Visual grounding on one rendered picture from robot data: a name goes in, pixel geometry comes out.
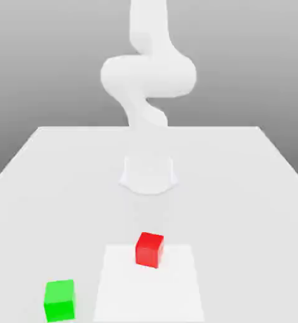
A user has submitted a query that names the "small red cube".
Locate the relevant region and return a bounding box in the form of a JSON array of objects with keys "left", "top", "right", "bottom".
[{"left": 135, "top": 232, "right": 164, "bottom": 269}]

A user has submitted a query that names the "small green cube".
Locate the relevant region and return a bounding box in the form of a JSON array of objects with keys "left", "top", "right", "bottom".
[{"left": 43, "top": 279, "right": 76, "bottom": 323}]

